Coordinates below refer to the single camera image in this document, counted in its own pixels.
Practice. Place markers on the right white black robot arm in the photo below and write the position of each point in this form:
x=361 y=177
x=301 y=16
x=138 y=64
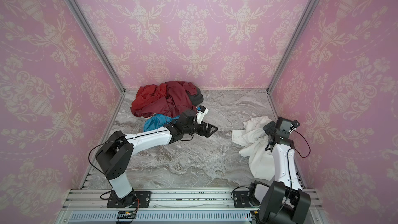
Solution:
x=283 y=201

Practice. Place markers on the left aluminium corner post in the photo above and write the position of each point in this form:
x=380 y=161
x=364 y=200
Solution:
x=78 y=13

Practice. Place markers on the dark maroon cloth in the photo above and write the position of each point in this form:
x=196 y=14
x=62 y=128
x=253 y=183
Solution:
x=178 y=98

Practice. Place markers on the aluminium front rail frame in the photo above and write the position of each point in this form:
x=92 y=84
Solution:
x=167 y=206

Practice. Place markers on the small electronics board with wires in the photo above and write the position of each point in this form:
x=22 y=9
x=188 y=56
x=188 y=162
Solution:
x=126 y=216

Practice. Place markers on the dark grey cloth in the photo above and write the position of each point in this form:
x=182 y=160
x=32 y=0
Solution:
x=196 y=99

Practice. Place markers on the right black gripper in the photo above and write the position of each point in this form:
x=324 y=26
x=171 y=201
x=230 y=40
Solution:
x=270 y=127

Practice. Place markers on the white shirt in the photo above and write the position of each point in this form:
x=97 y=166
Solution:
x=254 y=141

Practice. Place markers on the teal blue cloth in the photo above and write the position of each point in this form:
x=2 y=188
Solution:
x=157 y=121

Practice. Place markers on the aluminium corner post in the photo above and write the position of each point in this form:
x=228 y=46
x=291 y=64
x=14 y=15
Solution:
x=299 y=30
x=78 y=13

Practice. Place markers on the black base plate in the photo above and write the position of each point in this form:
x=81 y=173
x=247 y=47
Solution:
x=135 y=199
x=244 y=199

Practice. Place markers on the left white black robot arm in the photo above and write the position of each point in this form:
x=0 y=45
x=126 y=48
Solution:
x=113 y=156

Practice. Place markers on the red cloth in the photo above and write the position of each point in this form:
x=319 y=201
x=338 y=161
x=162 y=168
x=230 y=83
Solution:
x=150 y=100

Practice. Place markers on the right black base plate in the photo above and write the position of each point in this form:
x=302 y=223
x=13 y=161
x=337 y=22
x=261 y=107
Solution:
x=244 y=199

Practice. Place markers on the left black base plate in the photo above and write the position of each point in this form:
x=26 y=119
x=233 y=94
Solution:
x=135 y=199

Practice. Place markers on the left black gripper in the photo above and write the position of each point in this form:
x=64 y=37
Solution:
x=208 y=132

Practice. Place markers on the right aluminium corner post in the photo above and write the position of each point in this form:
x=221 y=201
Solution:
x=299 y=30

